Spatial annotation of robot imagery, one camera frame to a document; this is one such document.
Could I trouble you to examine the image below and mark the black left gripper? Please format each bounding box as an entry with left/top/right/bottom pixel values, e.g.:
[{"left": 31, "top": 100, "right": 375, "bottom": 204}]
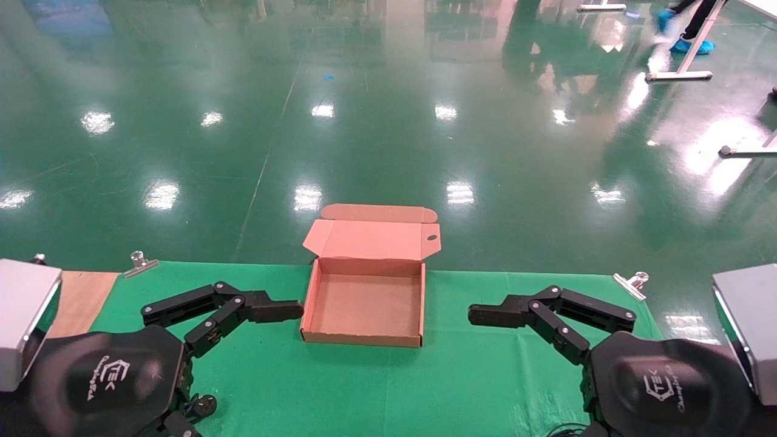
[{"left": 24, "top": 281, "right": 304, "bottom": 437}]

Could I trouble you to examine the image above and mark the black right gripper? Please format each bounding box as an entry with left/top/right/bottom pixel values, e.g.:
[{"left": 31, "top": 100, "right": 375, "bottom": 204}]
[{"left": 468, "top": 285, "right": 755, "bottom": 437}]

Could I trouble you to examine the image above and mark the open brown cardboard box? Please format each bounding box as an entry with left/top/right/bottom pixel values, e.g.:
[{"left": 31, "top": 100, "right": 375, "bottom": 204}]
[{"left": 300, "top": 203, "right": 442, "bottom": 348}]

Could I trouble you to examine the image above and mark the green table cloth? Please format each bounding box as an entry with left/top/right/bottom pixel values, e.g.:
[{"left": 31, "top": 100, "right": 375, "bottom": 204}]
[{"left": 90, "top": 261, "right": 666, "bottom": 437}]

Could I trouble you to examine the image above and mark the grey table foot bar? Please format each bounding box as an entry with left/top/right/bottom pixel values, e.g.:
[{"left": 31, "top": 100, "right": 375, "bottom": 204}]
[{"left": 719, "top": 129, "right": 777, "bottom": 159}]

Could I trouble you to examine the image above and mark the white table top edge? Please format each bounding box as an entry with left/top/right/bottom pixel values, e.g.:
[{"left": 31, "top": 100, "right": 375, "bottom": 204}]
[{"left": 738, "top": 0, "right": 777, "bottom": 20}]

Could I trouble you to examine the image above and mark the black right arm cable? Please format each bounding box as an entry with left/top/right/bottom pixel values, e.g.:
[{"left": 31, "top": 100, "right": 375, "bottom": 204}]
[{"left": 545, "top": 422, "right": 608, "bottom": 437}]

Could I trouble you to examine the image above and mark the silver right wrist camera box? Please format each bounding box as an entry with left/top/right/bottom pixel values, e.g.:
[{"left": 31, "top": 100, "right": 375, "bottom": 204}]
[{"left": 711, "top": 263, "right": 777, "bottom": 407}]

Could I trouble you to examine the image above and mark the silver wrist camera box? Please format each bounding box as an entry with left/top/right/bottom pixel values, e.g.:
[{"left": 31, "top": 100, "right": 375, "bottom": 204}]
[
  {"left": 0, "top": 258, "right": 63, "bottom": 393},
  {"left": 711, "top": 263, "right": 777, "bottom": 407}
]

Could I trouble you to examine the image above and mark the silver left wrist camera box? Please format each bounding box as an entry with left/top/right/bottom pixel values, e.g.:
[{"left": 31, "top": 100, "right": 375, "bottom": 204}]
[{"left": 0, "top": 258, "right": 63, "bottom": 393}]

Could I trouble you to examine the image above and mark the white table leg frame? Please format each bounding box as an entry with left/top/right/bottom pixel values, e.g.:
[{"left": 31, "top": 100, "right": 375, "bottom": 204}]
[{"left": 645, "top": 0, "right": 729, "bottom": 83}]

